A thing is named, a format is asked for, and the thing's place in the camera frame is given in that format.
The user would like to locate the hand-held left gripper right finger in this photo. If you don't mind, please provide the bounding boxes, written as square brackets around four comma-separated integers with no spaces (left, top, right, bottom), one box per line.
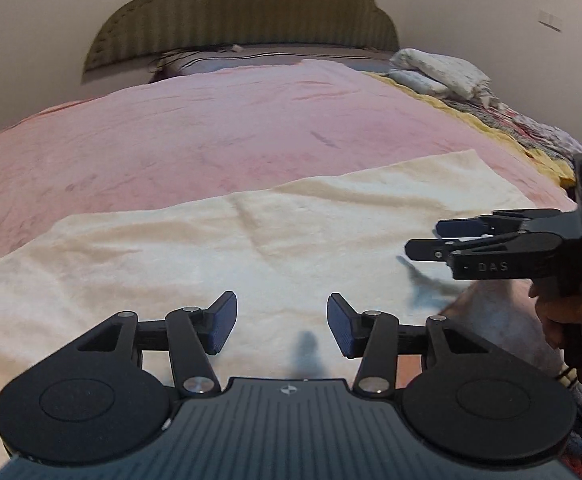
[326,292,493,397]

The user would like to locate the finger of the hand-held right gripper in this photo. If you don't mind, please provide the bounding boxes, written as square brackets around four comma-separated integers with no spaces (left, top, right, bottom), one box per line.
[435,208,578,239]
[404,231,579,281]

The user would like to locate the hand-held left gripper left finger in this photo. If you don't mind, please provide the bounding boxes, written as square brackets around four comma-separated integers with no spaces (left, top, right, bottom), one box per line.
[73,290,238,399]

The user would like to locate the cream pants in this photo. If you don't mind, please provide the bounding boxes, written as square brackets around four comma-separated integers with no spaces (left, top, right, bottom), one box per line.
[0,149,574,463]

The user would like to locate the person's right hand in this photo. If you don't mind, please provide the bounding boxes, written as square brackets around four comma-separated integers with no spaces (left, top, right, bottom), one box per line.
[531,282,579,358]

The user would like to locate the floral patterned quilt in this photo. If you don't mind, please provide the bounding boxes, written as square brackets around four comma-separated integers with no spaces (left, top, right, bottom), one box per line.
[441,94,582,162]

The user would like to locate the yellow blanket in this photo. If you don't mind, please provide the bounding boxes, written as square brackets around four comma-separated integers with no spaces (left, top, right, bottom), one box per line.
[363,71,578,190]

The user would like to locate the white folded quilt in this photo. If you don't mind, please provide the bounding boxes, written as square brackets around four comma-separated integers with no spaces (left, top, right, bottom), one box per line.
[387,48,493,102]

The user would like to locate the pink blanket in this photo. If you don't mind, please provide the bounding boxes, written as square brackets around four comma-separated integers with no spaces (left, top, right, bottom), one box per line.
[0,58,578,276]

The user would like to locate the grey striped pillow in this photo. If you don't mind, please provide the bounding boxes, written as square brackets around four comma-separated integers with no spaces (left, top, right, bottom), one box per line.
[148,49,393,84]

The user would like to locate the olive striped headboard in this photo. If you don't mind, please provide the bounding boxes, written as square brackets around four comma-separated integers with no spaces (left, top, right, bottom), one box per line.
[81,0,402,86]

